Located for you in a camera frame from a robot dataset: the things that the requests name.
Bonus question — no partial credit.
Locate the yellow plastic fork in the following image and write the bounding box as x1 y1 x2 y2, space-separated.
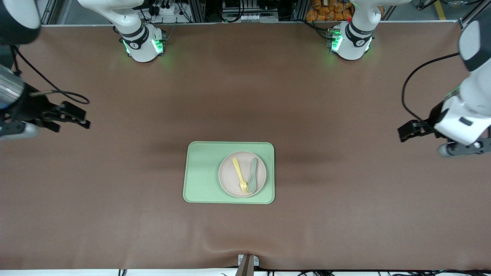
232 157 250 195

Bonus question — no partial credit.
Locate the aluminium frame post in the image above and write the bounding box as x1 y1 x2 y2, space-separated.
293 0 309 21
190 0 206 23

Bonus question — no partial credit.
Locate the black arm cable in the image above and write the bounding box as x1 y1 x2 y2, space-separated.
12 45 90 105
401 53 461 123

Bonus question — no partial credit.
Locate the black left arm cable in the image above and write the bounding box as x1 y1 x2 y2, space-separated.
401 53 461 123

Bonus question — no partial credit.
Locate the sage green plastic spoon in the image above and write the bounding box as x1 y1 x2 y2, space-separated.
247 157 259 193

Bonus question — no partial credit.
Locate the light green rectangular tray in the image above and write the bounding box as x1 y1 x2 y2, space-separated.
183 141 275 205

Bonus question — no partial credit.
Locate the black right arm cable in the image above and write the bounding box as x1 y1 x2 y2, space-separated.
12 45 90 105

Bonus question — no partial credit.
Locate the white power strip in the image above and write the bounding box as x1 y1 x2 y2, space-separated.
152 2 178 16

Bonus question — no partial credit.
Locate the beige round plate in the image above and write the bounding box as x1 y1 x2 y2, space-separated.
218 151 267 199

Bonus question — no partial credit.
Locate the aluminium frame profile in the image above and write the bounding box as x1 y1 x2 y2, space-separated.
458 0 491 30
38 0 58 25

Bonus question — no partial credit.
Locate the brown table mat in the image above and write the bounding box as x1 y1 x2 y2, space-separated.
0 21 491 271

